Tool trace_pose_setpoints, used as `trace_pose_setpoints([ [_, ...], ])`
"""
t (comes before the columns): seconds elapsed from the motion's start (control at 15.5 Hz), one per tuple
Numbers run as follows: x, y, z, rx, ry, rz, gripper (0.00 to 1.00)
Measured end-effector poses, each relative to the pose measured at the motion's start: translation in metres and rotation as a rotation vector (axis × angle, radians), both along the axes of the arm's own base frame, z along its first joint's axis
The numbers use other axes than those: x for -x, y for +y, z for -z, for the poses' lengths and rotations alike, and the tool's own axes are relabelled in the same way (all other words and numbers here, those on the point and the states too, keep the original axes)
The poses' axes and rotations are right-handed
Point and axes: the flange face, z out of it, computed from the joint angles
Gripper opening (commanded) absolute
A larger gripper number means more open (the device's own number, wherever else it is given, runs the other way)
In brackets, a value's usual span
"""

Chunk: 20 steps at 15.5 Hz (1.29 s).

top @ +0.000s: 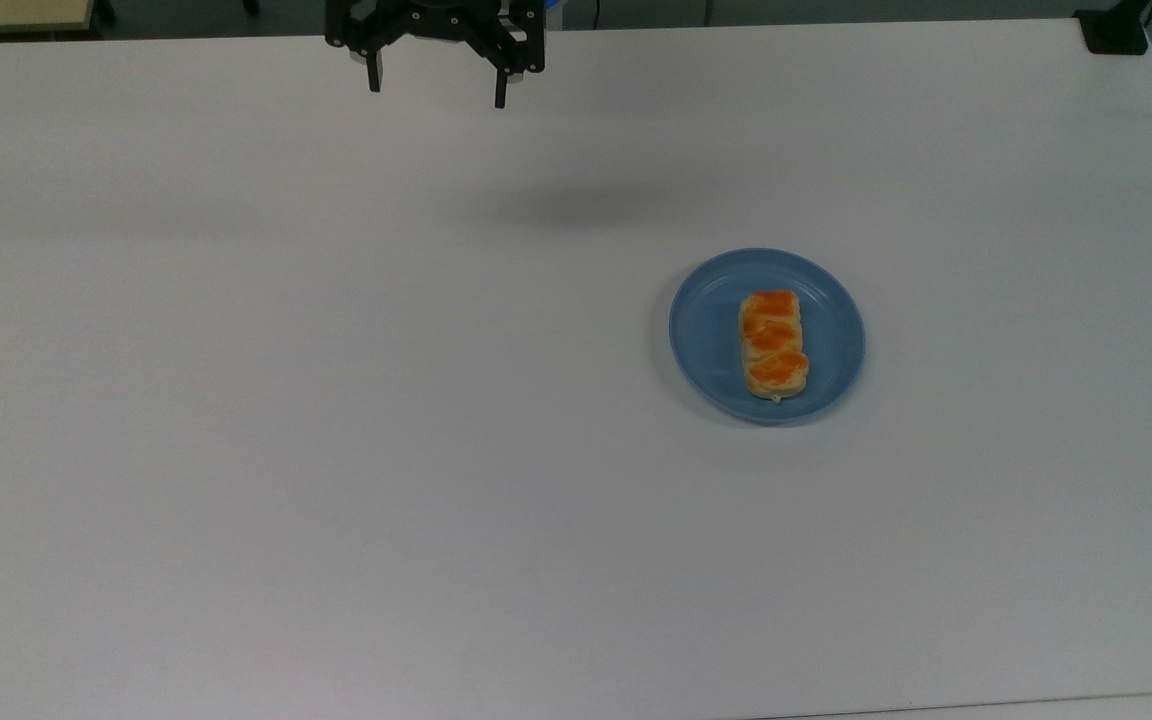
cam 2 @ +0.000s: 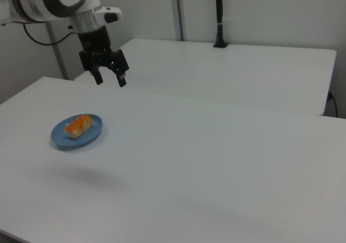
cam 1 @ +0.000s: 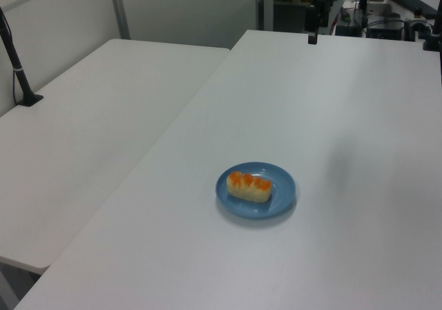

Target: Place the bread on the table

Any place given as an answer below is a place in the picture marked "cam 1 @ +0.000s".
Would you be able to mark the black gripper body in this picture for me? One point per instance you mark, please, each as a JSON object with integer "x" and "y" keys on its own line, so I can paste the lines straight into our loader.
{"x": 312, "y": 18}

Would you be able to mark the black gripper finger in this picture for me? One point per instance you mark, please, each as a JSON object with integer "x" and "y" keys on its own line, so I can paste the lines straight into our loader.
{"x": 312, "y": 38}

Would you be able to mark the bread with orange topping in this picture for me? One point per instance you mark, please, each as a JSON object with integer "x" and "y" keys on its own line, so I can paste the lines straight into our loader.
{"x": 248, "y": 186}

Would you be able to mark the black equipment box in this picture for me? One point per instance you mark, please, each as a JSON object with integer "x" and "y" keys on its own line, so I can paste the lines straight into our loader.
{"x": 384, "y": 30}

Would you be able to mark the black flat keyboard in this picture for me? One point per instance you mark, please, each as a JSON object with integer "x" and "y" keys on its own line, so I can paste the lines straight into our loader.
{"x": 411, "y": 1}

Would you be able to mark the black clamp stand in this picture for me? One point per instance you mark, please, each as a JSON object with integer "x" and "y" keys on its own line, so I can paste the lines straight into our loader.
{"x": 433, "y": 34}

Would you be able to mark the blue round plate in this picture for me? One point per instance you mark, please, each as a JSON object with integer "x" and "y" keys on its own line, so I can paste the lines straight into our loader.
{"x": 276, "y": 192}

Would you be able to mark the white side table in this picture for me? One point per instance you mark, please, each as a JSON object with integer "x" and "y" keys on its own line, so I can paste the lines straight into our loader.
{"x": 86, "y": 134}

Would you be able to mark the grey metal partition post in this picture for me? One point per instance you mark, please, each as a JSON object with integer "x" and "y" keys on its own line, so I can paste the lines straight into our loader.
{"x": 121, "y": 9}

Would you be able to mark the black camera pole with base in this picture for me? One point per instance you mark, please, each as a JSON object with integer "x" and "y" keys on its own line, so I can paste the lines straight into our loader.
{"x": 17, "y": 72}

